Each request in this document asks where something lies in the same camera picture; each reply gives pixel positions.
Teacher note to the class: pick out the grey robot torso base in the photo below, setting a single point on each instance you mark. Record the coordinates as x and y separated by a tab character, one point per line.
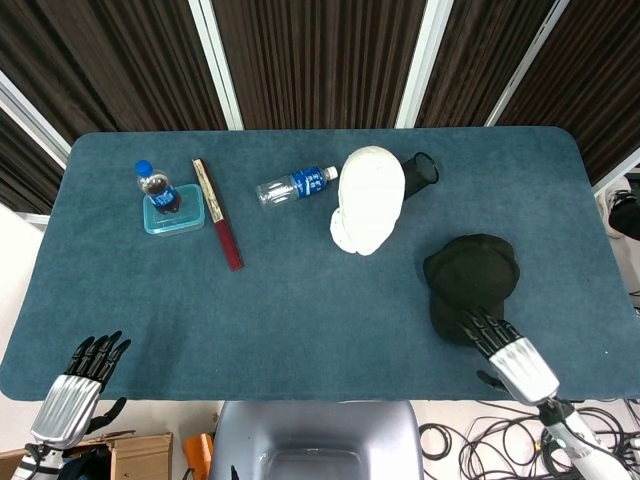
317	442

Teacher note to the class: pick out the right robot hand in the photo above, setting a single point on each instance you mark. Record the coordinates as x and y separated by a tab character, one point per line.
510	360

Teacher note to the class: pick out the brown cardboard box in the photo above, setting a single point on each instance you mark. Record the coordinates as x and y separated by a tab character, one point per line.
135	456

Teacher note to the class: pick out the blue-grey table mat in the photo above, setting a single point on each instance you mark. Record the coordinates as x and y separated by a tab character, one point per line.
300	310

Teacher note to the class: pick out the black mesh pen cup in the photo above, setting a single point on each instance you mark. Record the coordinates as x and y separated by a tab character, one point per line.
422	172

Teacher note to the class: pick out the teal plastic container lid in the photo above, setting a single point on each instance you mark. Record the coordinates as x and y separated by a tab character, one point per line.
175	215

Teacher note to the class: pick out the cola bottle with blue cap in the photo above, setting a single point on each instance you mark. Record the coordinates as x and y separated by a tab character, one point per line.
159	189

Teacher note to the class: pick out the black cap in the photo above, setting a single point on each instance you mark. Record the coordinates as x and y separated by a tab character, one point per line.
467	285

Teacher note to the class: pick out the orange object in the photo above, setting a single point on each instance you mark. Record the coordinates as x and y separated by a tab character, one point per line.
199	452

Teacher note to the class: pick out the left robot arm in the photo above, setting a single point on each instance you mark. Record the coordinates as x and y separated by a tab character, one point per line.
37	462

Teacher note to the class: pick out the folded red hand fan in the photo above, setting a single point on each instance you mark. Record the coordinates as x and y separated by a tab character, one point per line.
217	215

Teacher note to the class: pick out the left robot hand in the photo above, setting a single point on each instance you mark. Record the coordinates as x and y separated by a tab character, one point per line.
70	407

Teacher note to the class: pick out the black and white shoe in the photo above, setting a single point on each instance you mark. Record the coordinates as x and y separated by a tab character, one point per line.
622	207

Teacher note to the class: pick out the empty clear water bottle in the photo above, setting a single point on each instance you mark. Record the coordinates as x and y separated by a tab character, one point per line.
295	187

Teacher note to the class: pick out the white mannequin head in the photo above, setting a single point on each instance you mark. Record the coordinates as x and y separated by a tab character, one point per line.
367	200

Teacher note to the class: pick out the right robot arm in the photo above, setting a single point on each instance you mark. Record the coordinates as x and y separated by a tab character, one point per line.
582	440

